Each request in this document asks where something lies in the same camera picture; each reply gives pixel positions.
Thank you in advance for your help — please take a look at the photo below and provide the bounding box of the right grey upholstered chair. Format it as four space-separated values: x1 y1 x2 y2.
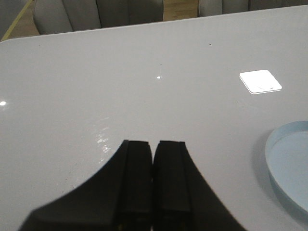
197 0 308 17

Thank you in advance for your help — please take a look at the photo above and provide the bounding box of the grey upholstered chair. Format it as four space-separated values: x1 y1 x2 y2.
33 0 164 35
197 0 308 17

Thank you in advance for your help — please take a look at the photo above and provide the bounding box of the left grey upholstered chair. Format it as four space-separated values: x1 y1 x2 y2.
33 0 164 35

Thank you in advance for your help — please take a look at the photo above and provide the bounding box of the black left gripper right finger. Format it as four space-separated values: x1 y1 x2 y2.
153 141 244 231

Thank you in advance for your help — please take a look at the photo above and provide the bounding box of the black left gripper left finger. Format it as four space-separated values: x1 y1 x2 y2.
20 140 152 231

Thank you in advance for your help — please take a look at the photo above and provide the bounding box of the light blue round plate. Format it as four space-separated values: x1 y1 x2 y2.
265 121 308 217

